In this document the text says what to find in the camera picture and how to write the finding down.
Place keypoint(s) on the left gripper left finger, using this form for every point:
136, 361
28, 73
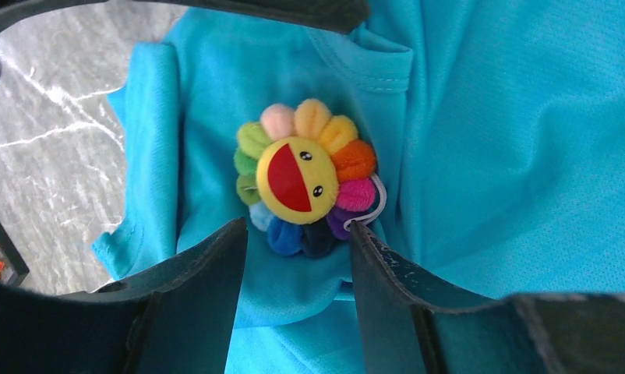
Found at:
175, 317

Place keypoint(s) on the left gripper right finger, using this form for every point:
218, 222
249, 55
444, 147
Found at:
412, 321

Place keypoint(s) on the colourful flower plush patch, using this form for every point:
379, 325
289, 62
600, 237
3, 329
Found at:
306, 176

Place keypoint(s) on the black square frame holder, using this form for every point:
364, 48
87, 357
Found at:
16, 269

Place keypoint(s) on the teal t-shirt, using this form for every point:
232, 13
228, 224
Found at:
499, 132

